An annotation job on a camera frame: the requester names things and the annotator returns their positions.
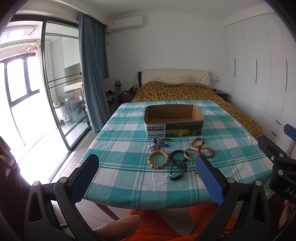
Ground red bead bracelet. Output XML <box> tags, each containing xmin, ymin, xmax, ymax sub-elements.
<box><xmin>198</xmin><ymin>146</ymin><xmax>215</xmax><ymax>159</ymax></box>

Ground gold bangle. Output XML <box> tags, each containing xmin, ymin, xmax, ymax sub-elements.
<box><xmin>183</xmin><ymin>148</ymin><xmax>199</xmax><ymax>161</ymax></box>

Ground brown wooden bead bracelet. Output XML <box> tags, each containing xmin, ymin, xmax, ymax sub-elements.
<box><xmin>190</xmin><ymin>136</ymin><xmax>206</xmax><ymax>149</ymax></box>

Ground black wrist watch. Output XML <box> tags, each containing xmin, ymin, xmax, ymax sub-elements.
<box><xmin>169</xmin><ymin>161</ymin><xmax>188</xmax><ymax>181</ymax></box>

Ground black bead bracelet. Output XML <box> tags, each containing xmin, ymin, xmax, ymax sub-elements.
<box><xmin>169</xmin><ymin>149</ymin><xmax>188</xmax><ymax>164</ymax></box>

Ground large tan wooden bead bracelet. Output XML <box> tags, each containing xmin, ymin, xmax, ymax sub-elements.
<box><xmin>146</xmin><ymin>149</ymin><xmax>171</xmax><ymax>171</ymax></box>

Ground blue crystal bead strand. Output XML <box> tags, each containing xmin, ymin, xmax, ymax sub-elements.
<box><xmin>153</xmin><ymin>138</ymin><xmax>169</xmax><ymax>148</ymax></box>

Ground person's right hand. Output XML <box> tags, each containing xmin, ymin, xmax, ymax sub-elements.
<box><xmin>279</xmin><ymin>200</ymin><xmax>292</xmax><ymax>227</ymax></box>

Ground person's left hand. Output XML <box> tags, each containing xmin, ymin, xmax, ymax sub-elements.
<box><xmin>92</xmin><ymin>215</ymin><xmax>140</xmax><ymax>240</ymax></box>

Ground dark wooden right nightstand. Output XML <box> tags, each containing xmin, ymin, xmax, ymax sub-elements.
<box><xmin>212</xmin><ymin>89</ymin><xmax>228</xmax><ymax>102</ymax></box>

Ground dark wooden nightstand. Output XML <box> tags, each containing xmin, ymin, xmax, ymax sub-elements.
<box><xmin>118</xmin><ymin>90</ymin><xmax>137</xmax><ymax>104</ymax></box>
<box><xmin>212</xmin><ymin>89</ymin><xmax>228</xmax><ymax>102</ymax></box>

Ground white built-in wardrobe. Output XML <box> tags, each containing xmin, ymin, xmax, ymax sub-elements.
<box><xmin>223</xmin><ymin>3</ymin><xmax>295</xmax><ymax>153</ymax></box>

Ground orange red trousers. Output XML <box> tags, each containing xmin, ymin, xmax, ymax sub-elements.
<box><xmin>119</xmin><ymin>203</ymin><xmax>236</xmax><ymax>241</ymax></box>

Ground black framed glass sliding door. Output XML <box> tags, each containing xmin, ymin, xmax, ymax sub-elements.
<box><xmin>1</xmin><ymin>15</ymin><xmax>90</xmax><ymax>152</ymax></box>

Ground teal plaid tablecloth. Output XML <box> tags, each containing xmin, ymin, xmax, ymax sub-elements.
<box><xmin>82</xmin><ymin>100</ymin><xmax>280</xmax><ymax>210</ymax></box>

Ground grey washing machine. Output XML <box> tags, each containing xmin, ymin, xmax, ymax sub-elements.
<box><xmin>65</xmin><ymin>89</ymin><xmax>87</xmax><ymax>123</ymax></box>

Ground open cardboard box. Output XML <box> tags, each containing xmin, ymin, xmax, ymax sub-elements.
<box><xmin>144</xmin><ymin>104</ymin><xmax>205</xmax><ymax>138</ymax></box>

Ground cream padded headboard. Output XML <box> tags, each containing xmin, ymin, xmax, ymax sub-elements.
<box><xmin>137</xmin><ymin>69</ymin><xmax>210</xmax><ymax>86</ymax></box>

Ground orange floral bedspread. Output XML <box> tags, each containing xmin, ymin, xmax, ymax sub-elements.
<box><xmin>132</xmin><ymin>81</ymin><xmax>264</xmax><ymax>139</ymax></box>

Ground dark wooden left nightstand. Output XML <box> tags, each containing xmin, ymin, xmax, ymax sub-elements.
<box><xmin>118</xmin><ymin>90</ymin><xmax>137</xmax><ymax>104</ymax></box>

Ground pile of clothes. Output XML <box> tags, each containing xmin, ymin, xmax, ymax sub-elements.
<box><xmin>103</xmin><ymin>78</ymin><xmax>121</xmax><ymax>95</ymax></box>

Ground teal blue curtain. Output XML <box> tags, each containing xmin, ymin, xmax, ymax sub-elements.
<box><xmin>79</xmin><ymin>13</ymin><xmax>110</xmax><ymax>133</ymax></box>

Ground white wall air conditioner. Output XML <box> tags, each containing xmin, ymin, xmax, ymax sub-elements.
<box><xmin>107</xmin><ymin>16</ymin><xmax>143</xmax><ymax>33</ymax></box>

